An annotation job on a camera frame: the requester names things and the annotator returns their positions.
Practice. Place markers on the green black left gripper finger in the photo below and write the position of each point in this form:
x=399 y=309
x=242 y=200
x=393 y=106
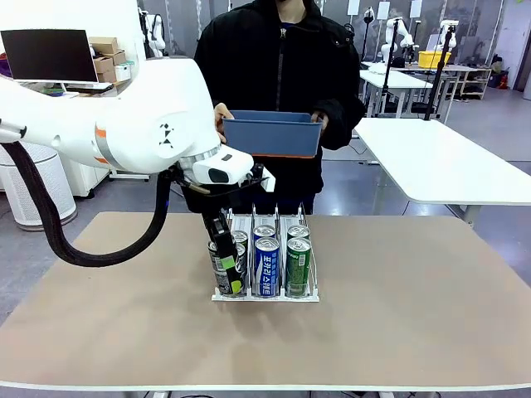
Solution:
x=220 y=236
x=237 y=280

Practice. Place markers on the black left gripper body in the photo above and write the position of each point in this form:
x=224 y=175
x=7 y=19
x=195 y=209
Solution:
x=224 y=199

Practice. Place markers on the black beverage can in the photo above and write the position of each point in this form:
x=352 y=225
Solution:
x=216 y=275
x=240 y=235
x=243 y=248

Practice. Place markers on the blue bin orange trim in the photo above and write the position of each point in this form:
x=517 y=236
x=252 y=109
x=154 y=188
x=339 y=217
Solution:
x=269 y=137

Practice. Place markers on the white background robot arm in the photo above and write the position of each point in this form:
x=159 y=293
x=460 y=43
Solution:
x=450 y=35
x=404 y=39
x=157 y=33

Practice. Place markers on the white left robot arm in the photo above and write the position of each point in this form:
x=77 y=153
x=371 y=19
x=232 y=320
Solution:
x=124 y=124

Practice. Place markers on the black sleeved left forearm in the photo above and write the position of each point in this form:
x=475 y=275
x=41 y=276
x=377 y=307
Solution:
x=344 y=120

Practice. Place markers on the blue white beverage can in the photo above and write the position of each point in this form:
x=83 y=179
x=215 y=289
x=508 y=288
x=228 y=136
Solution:
x=266 y=269
x=264 y=231

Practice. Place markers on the green beverage can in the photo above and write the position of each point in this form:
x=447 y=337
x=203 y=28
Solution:
x=298 y=231
x=298 y=269

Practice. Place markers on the person's right hand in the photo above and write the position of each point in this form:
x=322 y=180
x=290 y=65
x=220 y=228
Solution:
x=222 y=114

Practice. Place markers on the person's left hand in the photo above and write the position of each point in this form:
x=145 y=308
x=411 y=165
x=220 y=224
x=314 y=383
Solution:
x=320 y=118

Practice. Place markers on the wood top side table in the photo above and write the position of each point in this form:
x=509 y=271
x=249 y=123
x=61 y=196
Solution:
x=128 y=177

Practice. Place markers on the white paper sign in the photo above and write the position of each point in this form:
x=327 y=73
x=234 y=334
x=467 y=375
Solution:
x=415 y=8

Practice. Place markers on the black tripod pole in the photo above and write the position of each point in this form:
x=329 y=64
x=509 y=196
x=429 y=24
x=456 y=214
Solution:
x=391 y=49
x=439 y=70

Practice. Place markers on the yellow plastic bin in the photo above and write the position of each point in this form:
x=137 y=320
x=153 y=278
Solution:
x=431 y=60

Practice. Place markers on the person in black jacket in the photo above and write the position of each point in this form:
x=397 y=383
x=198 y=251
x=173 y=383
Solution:
x=290 y=74

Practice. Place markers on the white cabinet wood top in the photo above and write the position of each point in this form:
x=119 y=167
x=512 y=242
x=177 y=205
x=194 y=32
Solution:
x=83 y=178

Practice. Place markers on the white background table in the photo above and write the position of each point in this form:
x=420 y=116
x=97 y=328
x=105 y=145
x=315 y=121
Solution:
x=398 y=81

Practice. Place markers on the small white box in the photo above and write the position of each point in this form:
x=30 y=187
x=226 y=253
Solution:
x=123 y=72

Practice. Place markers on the cardboard box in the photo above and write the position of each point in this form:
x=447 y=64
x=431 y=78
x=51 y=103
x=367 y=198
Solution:
x=119 y=58
x=103 y=45
x=103 y=64
x=107 y=76

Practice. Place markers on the large white table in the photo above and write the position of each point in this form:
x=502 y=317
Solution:
x=448 y=166

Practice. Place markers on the white air purifier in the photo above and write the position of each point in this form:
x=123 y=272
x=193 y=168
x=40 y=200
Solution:
x=29 y=195

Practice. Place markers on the green round dish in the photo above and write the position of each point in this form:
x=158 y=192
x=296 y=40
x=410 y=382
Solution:
x=53 y=90

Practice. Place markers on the black computer monitor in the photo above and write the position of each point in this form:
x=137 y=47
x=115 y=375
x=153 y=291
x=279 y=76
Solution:
x=50 y=56

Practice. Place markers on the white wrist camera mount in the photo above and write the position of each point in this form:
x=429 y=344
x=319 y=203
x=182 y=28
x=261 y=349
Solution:
x=269 y=180

